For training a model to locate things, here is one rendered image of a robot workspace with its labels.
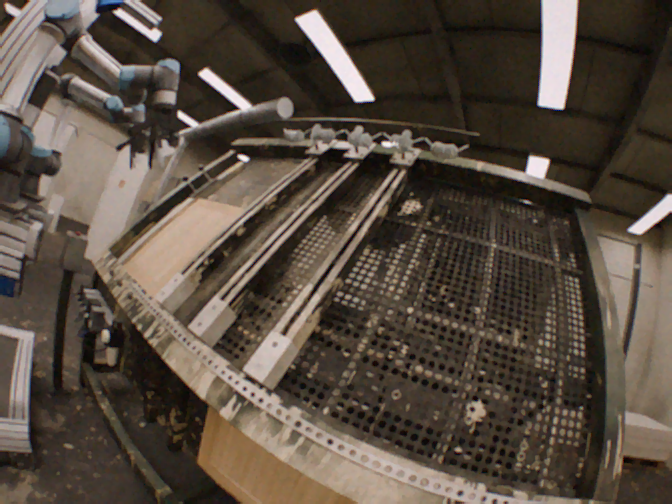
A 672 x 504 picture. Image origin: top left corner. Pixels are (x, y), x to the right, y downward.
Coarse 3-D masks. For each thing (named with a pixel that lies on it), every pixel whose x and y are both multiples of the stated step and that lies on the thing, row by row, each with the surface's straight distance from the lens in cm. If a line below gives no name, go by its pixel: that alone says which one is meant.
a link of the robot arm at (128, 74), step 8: (120, 72) 93; (128, 72) 92; (136, 72) 92; (144, 72) 92; (152, 72) 92; (120, 80) 92; (128, 80) 92; (136, 80) 92; (144, 80) 92; (120, 88) 94; (128, 88) 94; (136, 88) 94; (144, 88) 94; (136, 96) 100
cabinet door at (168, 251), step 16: (192, 208) 147; (208, 208) 138; (224, 208) 131; (240, 208) 125; (176, 224) 142; (192, 224) 133; (208, 224) 125; (224, 224) 118; (160, 240) 137; (176, 240) 128; (192, 240) 121; (208, 240) 114; (144, 256) 135; (160, 256) 126; (176, 256) 118; (192, 256) 111; (144, 272) 124; (160, 272) 116; (176, 272) 109; (144, 288) 115; (160, 288) 108
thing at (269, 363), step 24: (408, 168) 123; (384, 192) 106; (360, 216) 90; (384, 216) 99; (360, 240) 81; (336, 264) 74; (312, 288) 70; (336, 288) 75; (288, 312) 67; (312, 312) 67; (288, 336) 64; (264, 360) 63; (288, 360) 66; (264, 384) 62
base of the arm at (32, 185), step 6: (24, 168) 159; (24, 174) 157; (30, 174) 156; (36, 174) 157; (24, 180) 156; (30, 180) 156; (36, 180) 157; (24, 186) 155; (30, 186) 155; (36, 186) 157; (30, 192) 155; (36, 192) 158
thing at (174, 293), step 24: (312, 168) 135; (288, 192) 121; (240, 216) 108; (264, 216) 112; (216, 240) 102; (240, 240) 105; (192, 264) 99; (216, 264) 100; (168, 288) 95; (192, 288) 97
